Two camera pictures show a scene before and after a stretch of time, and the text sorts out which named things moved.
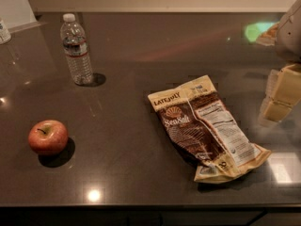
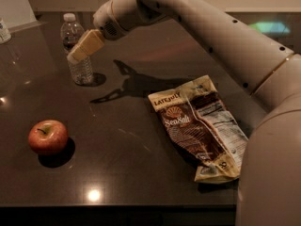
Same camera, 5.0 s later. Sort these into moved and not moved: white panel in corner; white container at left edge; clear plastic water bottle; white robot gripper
Moved: white robot gripper
Not moved: white panel in corner; white container at left edge; clear plastic water bottle
